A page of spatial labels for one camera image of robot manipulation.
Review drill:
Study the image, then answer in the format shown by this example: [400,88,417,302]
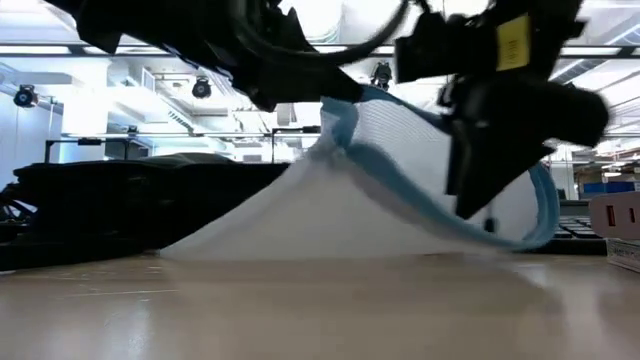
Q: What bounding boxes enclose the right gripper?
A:
[393,0,612,221]

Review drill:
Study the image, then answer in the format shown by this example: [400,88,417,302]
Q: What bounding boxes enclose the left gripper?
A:
[218,0,365,114]

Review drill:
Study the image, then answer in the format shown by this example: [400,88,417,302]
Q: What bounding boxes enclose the black keyboard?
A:
[546,198,609,257]

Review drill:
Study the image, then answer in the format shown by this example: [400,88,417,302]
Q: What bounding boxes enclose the white mesh blue-zip pouch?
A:
[158,83,561,262]

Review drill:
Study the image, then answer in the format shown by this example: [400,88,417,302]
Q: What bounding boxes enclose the white USB power strip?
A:
[588,191,640,242]

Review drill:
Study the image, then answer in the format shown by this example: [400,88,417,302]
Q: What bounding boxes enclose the white printed carton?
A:
[605,237,640,275]

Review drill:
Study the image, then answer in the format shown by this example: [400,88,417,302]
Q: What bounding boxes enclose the black fabric backpack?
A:
[0,152,292,254]

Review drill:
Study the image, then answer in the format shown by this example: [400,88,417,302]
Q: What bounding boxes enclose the blue storage bin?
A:
[582,180,637,196]

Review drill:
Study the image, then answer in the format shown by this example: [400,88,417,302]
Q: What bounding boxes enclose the black horizontal rig beam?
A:
[0,42,640,59]

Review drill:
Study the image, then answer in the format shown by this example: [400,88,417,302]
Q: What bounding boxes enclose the black looping cable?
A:
[234,0,414,67]

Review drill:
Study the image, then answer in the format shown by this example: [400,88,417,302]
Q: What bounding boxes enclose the black round hanging camera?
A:
[191,75,213,100]
[369,60,394,92]
[13,84,38,109]

